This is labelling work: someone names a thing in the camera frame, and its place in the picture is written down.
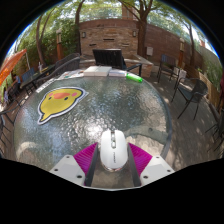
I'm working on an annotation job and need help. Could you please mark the slender curved tree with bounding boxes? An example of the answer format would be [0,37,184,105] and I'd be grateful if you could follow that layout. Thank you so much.
[74,0,88,54]

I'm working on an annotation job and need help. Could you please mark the thin tree by fence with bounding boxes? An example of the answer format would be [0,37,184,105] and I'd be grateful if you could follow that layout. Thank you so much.
[181,16,198,68]

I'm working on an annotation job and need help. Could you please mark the small pale blue book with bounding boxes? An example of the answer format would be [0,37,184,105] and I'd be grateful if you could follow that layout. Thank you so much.
[108,69,128,78]

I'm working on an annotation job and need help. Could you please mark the white bag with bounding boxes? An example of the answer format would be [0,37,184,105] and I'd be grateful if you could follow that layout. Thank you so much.
[178,68,188,81]

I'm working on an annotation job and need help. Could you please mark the white licence plate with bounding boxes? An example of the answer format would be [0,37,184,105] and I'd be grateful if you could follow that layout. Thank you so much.
[35,78,58,94]

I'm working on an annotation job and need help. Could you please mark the person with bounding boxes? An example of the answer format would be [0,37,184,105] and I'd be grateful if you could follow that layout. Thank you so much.
[11,71,22,86]

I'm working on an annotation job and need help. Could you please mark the round dark patio table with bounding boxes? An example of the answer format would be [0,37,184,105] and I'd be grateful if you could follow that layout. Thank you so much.
[19,64,56,94]

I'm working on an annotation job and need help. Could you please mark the black slatted chair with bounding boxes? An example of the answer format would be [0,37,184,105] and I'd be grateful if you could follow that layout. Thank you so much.
[92,48,143,77]

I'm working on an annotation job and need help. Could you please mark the white computer mouse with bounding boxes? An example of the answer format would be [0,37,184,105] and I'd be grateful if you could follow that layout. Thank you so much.
[99,129,128,173]

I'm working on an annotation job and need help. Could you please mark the orange patio umbrella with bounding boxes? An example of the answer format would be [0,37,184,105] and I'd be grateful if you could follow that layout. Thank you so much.
[0,49,28,87]

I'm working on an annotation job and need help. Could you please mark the leaning twin-trunk tree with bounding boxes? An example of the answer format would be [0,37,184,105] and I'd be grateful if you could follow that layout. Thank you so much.
[34,9,56,68]

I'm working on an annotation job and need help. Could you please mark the wooden lamp post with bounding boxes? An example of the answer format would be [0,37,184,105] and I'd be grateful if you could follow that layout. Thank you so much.
[55,29,64,61]
[178,37,186,68]

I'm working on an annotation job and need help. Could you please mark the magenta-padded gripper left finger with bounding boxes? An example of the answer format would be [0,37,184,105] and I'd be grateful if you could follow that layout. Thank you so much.
[49,142,100,188]

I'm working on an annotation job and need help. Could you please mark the green marker tube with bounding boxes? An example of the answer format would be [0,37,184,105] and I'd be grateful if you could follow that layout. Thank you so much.
[125,72,144,84]

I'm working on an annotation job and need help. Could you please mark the white book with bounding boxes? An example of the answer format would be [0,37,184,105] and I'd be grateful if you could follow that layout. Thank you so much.
[83,65,113,78]

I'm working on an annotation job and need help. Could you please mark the black mesh patio chair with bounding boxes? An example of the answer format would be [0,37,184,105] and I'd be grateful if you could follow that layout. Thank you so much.
[171,78,209,120]
[0,99,21,158]
[204,109,224,151]

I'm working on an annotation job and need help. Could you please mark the large forked tree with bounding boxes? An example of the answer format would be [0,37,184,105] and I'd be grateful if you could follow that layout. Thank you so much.
[118,0,168,58]

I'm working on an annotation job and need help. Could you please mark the yellow chick-shaped mouse pad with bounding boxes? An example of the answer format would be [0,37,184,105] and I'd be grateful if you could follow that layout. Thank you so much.
[37,86,89,126]

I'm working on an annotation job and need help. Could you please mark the dark wicker chair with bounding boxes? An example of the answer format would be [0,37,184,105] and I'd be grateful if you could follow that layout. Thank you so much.
[36,57,81,86]
[54,53,81,69]

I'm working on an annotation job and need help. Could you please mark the black metal slat chair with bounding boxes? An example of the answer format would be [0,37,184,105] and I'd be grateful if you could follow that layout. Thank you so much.
[157,54,181,84]

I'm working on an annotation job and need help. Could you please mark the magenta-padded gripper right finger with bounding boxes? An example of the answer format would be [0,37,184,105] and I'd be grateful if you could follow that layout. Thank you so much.
[126,142,175,187]

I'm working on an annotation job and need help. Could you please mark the blue patio chair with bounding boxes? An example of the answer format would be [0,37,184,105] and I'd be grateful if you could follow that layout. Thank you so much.
[21,67,36,83]

